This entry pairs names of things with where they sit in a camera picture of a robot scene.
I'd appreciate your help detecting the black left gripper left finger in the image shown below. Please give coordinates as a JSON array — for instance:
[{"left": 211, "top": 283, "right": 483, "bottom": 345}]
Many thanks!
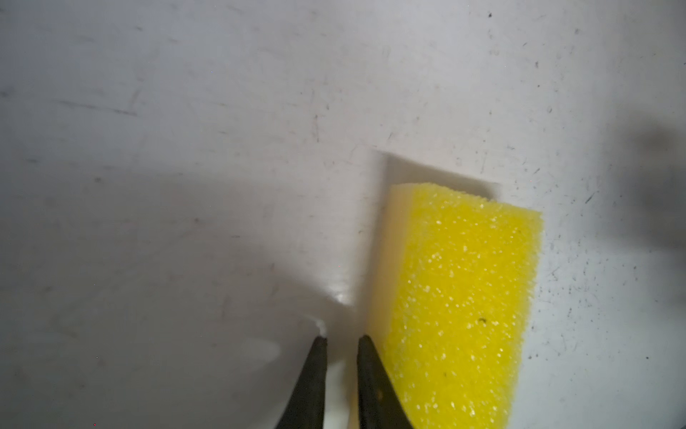
[{"left": 275, "top": 336, "right": 328, "bottom": 429}]

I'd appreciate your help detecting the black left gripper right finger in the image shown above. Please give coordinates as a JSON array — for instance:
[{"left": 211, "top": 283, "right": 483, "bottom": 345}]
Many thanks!
[{"left": 357, "top": 335, "right": 413, "bottom": 429}]

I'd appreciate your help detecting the yellow sponge left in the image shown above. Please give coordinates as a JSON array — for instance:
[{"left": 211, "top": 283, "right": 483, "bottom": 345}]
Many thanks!
[{"left": 366, "top": 183, "right": 543, "bottom": 428}]

